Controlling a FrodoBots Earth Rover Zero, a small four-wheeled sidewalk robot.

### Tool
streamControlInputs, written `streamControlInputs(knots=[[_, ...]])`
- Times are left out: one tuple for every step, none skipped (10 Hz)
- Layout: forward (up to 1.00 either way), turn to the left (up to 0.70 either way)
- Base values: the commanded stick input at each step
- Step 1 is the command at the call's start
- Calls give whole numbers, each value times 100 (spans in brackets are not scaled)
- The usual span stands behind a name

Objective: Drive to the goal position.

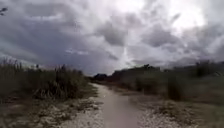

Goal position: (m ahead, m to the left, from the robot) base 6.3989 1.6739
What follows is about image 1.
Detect distant dark trees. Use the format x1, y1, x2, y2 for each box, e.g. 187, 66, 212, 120
91, 73, 109, 82

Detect pale gravel path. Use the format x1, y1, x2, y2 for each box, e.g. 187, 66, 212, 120
71, 83, 141, 128

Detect scrub and grass bank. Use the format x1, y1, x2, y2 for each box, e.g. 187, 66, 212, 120
99, 59, 224, 106

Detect tall reed grass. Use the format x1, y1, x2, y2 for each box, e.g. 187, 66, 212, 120
0, 59, 98, 103

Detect stony gravel verge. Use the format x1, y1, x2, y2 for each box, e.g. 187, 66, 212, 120
0, 94, 103, 128

